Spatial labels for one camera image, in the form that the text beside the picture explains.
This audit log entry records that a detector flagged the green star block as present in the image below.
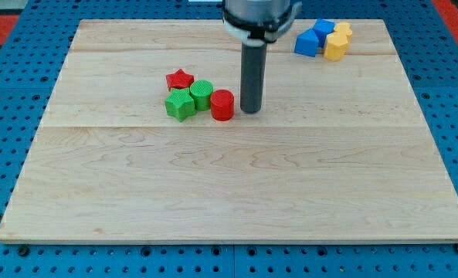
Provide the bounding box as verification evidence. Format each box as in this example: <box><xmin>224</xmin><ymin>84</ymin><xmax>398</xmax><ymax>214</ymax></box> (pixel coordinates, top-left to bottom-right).
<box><xmin>165</xmin><ymin>88</ymin><xmax>196</xmax><ymax>122</ymax></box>

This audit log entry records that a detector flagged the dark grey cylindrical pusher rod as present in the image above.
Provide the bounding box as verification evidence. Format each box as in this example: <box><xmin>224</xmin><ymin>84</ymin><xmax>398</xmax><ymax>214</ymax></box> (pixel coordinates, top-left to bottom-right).
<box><xmin>239</xmin><ymin>43</ymin><xmax>267</xmax><ymax>114</ymax></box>

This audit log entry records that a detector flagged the yellow heart block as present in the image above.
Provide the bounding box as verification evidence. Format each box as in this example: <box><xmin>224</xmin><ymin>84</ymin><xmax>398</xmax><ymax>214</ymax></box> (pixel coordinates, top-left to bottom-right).
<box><xmin>334</xmin><ymin>22</ymin><xmax>353</xmax><ymax>42</ymax></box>

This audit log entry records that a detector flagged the yellow hexagon block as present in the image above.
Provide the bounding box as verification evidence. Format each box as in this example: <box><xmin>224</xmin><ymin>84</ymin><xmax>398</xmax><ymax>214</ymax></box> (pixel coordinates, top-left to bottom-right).
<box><xmin>324</xmin><ymin>32</ymin><xmax>349</xmax><ymax>61</ymax></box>

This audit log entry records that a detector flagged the green cylinder block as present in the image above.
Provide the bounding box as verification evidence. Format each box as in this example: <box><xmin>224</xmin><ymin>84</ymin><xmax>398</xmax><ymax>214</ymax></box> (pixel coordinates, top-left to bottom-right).
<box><xmin>190</xmin><ymin>80</ymin><xmax>213</xmax><ymax>111</ymax></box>

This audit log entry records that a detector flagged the red star block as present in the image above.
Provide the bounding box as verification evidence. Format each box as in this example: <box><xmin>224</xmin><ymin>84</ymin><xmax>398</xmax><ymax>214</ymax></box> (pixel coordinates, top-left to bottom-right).
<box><xmin>165</xmin><ymin>69</ymin><xmax>195</xmax><ymax>90</ymax></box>

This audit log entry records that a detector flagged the blue pentagon block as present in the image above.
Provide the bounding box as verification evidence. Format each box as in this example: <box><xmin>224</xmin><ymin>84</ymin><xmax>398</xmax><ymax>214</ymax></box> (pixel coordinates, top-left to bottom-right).
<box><xmin>293</xmin><ymin>29</ymin><xmax>319</xmax><ymax>57</ymax></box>

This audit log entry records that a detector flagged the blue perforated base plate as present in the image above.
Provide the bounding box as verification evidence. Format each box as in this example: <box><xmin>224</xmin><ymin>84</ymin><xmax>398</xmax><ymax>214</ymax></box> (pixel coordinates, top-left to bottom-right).
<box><xmin>0</xmin><ymin>0</ymin><xmax>458</xmax><ymax>277</ymax></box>

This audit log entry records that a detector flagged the red cylinder block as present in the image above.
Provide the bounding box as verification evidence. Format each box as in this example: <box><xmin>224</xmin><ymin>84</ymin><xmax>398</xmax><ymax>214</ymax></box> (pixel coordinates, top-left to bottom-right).
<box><xmin>210</xmin><ymin>90</ymin><xmax>235</xmax><ymax>121</ymax></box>

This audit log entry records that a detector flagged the blue cube block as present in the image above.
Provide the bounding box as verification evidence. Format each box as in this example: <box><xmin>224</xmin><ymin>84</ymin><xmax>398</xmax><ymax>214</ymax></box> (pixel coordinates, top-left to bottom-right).
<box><xmin>312</xmin><ymin>19</ymin><xmax>335</xmax><ymax>48</ymax></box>

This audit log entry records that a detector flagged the light wooden board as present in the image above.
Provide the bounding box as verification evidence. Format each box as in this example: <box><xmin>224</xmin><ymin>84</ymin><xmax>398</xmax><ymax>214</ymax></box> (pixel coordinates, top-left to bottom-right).
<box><xmin>0</xmin><ymin>19</ymin><xmax>458</xmax><ymax>245</ymax></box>

